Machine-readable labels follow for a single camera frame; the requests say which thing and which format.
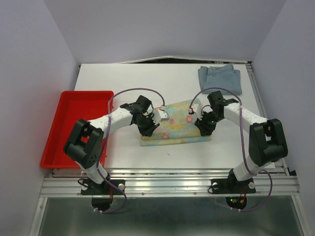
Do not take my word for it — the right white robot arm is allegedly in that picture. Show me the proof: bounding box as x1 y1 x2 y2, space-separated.
188 91 288 192

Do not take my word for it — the red plastic tray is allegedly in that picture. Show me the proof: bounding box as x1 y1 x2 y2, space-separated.
40 90 114 169

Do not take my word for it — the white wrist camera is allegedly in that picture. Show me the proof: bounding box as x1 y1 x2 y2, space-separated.
153 110 170 124
188 104 202 119

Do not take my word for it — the aluminium frame rail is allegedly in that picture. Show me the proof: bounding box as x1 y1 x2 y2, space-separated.
40 168 300 198

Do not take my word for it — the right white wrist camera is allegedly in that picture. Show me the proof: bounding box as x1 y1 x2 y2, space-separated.
188 104 202 119

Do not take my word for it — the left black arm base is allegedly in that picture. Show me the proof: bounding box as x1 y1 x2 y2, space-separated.
77 178 127 214

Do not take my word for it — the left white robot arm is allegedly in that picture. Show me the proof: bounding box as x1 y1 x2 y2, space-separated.
63 95 167 194

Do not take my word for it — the blue denim skirt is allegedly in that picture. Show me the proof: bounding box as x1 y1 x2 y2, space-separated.
198 64 242 95

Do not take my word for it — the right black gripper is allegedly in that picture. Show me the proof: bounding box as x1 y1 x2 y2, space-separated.
194 110 222 136

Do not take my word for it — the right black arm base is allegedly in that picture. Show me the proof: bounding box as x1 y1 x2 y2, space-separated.
207 170 256 211

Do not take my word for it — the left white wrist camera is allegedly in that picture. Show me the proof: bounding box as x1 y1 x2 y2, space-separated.
153 110 170 124

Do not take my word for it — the floral pastel skirt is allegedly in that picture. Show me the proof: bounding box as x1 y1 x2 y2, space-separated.
140 100 211 147

